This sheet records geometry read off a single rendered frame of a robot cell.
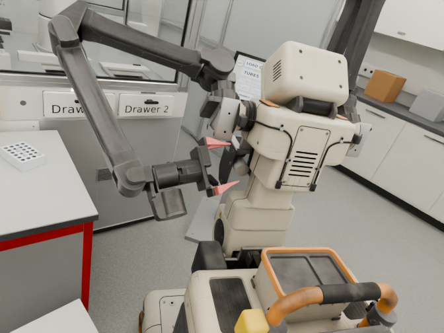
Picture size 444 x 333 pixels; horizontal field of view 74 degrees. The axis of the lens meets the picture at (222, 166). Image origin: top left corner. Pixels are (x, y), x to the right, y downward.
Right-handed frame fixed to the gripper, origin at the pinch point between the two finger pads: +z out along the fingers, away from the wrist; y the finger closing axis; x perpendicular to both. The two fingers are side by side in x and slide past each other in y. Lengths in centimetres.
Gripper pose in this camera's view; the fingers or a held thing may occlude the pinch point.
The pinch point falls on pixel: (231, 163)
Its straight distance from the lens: 73.9
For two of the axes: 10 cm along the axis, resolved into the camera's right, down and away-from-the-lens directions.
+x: 3.6, -1.8, -9.2
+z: 9.1, -1.7, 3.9
